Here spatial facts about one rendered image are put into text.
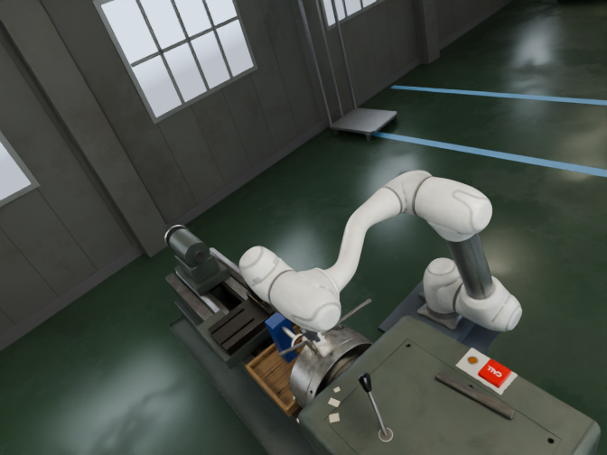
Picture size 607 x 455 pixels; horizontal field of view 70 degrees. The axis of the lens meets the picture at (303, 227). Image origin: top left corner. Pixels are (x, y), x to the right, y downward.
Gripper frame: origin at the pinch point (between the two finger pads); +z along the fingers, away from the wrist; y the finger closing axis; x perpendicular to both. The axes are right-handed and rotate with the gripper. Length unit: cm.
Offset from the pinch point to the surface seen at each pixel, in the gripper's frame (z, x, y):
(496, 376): 9, -40, -30
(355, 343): 10.4, -8.8, -1.4
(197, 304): 40, 66, 81
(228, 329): 30, 45, 46
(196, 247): 18, 51, 96
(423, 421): 5.4, -18.4, -33.6
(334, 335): 8.9, -3.6, 3.7
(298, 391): 13.1, 14.5, -6.4
